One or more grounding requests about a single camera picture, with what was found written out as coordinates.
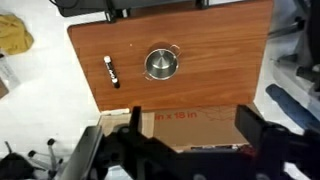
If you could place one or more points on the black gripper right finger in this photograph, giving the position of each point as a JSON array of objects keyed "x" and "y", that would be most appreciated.
[{"x": 250, "y": 125}]

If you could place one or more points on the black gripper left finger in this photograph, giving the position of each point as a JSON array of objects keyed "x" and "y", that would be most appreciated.
[{"x": 135, "y": 120}]

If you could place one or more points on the black marker with white cap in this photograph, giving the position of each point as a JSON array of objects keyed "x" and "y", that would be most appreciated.
[{"x": 111, "y": 71}]

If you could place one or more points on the small steel pot bowl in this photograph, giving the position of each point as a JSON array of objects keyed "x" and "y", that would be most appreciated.
[{"x": 161, "y": 64}]

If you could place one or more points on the brown cardboard box sheet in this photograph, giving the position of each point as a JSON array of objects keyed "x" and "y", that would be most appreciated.
[{"x": 200, "y": 128}]

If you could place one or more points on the office chair wheel base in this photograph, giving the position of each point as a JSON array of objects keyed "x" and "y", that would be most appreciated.
[{"x": 52, "y": 166}]

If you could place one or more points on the black perforated breadboard plate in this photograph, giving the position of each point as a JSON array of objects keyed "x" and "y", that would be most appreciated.
[{"x": 83, "y": 8}]

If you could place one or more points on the white paper sheet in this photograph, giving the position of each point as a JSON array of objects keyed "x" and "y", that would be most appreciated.
[{"x": 8, "y": 71}]

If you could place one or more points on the yellow cloth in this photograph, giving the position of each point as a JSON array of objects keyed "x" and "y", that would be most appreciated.
[{"x": 13, "y": 35}]

